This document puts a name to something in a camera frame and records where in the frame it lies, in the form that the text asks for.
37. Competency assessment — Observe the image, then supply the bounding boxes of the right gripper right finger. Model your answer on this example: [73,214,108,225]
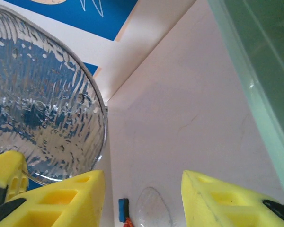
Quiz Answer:
[181,169,284,227]

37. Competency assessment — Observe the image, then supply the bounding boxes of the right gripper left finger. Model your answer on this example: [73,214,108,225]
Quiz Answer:
[0,169,107,227]

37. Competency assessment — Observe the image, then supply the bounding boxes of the clear dotted plate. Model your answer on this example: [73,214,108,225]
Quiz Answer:
[0,6,108,186]

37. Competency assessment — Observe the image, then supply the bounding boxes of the green plastic bin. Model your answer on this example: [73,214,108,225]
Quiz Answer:
[208,0,284,201]

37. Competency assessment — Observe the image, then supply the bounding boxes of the blue and orange tool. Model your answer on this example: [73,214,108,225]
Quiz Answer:
[118,198,133,227]

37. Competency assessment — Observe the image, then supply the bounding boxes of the clear smooth plate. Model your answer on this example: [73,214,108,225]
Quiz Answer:
[135,186,173,227]

